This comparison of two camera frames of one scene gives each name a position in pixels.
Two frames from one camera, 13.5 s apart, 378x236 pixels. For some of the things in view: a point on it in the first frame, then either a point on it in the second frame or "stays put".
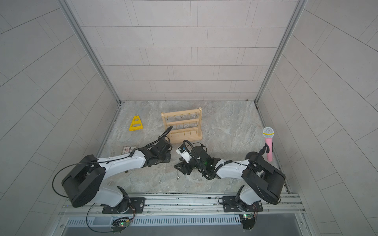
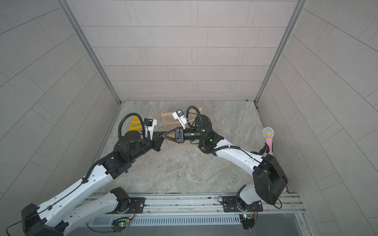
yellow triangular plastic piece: (136, 124) stays put
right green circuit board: (248, 221) stays put
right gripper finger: (184, 166) to (170, 138)
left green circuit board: (120, 224) stays put
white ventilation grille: (199, 220) stays put
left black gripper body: (166, 158) to (147, 145)
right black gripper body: (196, 164) to (191, 134)
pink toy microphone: (268, 133) stays put
